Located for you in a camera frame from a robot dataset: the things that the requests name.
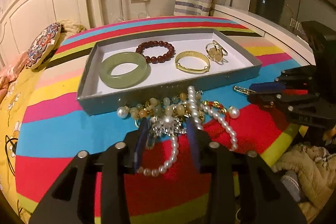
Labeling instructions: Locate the colourful striped blanket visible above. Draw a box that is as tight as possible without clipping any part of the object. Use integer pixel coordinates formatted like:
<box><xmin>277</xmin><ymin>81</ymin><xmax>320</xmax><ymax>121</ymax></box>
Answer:
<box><xmin>15</xmin><ymin>16</ymin><xmax>299</xmax><ymax>223</ymax></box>

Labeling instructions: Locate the gold charm pendant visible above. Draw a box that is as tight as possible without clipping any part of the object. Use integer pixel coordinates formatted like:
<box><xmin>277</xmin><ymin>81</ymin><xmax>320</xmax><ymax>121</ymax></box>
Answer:
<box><xmin>232</xmin><ymin>85</ymin><xmax>255</xmax><ymax>96</ymax></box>

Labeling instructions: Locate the yellow floral bedsheet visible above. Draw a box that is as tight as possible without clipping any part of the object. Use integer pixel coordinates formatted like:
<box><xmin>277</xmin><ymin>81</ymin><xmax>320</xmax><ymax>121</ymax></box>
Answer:
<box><xmin>1</xmin><ymin>68</ymin><xmax>40</xmax><ymax>221</ymax></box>

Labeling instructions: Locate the round embroidered cushion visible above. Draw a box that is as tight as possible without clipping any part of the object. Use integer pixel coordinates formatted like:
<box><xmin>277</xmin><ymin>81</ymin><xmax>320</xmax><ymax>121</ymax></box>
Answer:
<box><xmin>26</xmin><ymin>22</ymin><xmax>62</xmax><ymax>69</ymax></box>

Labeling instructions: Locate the white bed headboard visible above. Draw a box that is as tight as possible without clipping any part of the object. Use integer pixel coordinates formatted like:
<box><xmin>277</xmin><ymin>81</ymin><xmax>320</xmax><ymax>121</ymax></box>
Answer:
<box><xmin>1</xmin><ymin>0</ymin><xmax>105</xmax><ymax>68</ymax></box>

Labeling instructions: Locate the white pearl necklace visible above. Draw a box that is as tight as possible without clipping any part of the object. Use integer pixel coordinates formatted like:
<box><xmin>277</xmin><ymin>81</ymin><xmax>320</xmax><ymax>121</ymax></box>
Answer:
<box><xmin>136</xmin><ymin>85</ymin><xmax>241</xmax><ymax>177</ymax></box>

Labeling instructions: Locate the jade bead bracelet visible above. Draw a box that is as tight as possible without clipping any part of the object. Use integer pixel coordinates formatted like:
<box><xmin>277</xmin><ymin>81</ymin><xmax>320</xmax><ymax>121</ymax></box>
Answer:
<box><xmin>128</xmin><ymin>92</ymin><xmax>189</xmax><ymax>121</ymax></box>

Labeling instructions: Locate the crystal pearl brooch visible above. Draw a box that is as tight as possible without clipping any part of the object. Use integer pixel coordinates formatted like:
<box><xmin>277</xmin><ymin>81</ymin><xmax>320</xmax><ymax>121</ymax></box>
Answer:
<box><xmin>145</xmin><ymin>115</ymin><xmax>186</xmax><ymax>149</ymax></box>

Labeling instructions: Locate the red cord bracelet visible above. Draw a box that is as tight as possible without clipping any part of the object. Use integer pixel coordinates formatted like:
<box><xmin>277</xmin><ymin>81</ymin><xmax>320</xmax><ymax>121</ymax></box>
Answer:
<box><xmin>202</xmin><ymin>100</ymin><xmax>232</xmax><ymax>138</ymax></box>

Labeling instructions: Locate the beige fleece sleeve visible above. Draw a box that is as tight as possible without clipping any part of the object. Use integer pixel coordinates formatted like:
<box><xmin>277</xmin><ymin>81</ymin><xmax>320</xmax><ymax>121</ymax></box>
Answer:
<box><xmin>272</xmin><ymin>144</ymin><xmax>335</xmax><ymax>223</ymax></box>

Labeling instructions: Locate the grey white jewelry tray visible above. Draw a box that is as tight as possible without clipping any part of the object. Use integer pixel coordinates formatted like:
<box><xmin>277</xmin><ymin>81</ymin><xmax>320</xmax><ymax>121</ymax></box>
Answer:
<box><xmin>77</xmin><ymin>28</ymin><xmax>261</xmax><ymax>115</ymax></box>

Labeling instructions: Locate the white window sill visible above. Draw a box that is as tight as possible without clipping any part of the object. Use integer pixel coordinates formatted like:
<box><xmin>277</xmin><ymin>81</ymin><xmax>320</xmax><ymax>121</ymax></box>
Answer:
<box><xmin>211</xmin><ymin>5</ymin><xmax>315</xmax><ymax>65</ymax></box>

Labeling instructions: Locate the dark red bead bracelet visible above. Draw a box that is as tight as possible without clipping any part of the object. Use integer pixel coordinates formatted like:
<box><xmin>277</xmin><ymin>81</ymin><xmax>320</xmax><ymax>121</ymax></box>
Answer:
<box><xmin>135</xmin><ymin>40</ymin><xmax>176</xmax><ymax>64</ymax></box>

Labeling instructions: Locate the green jade bangle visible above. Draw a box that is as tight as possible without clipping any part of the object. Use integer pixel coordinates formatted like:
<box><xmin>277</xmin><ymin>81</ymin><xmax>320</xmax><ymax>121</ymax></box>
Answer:
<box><xmin>98</xmin><ymin>52</ymin><xmax>149</xmax><ymax>89</ymax></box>

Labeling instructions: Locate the single large pearl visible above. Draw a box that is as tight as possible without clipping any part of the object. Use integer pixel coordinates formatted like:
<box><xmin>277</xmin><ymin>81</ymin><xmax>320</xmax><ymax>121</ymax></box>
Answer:
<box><xmin>116</xmin><ymin>106</ymin><xmax>129</xmax><ymax>119</ymax></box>

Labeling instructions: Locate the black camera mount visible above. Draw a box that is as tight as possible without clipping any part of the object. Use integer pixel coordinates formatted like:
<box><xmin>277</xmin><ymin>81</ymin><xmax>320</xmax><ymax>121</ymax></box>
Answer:
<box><xmin>302</xmin><ymin>20</ymin><xmax>335</xmax><ymax>96</ymax></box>

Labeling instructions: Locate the gold bangle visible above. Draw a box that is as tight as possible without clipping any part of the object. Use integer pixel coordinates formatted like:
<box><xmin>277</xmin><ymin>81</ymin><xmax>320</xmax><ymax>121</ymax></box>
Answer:
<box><xmin>175</xmin><ymin>51</ymin><xmax>210</xmax><ymax>75</ymax></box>

